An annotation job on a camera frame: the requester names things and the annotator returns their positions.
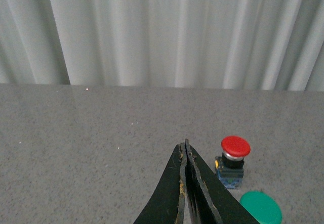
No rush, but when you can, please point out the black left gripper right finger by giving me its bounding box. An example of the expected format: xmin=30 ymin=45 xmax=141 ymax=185
xmin=184 ymin=140 xmax=258 ymax=223

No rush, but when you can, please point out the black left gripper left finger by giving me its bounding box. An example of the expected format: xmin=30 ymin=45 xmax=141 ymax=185
xmin=134 ymin=143 xmax=187 ymax=223

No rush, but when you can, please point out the red mushroom push button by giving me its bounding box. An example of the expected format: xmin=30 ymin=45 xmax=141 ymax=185
xmin=215 ymin=136 xmax=251 ymax=189

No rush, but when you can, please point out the green mushroom push button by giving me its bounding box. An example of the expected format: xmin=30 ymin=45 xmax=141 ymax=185
xmin=239 ymin=191 xmax=282 ymax=224

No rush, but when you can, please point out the white pleated curtain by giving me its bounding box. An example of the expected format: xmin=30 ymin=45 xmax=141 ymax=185
xmin=1 ymin=0 xmax=323 ymax=91

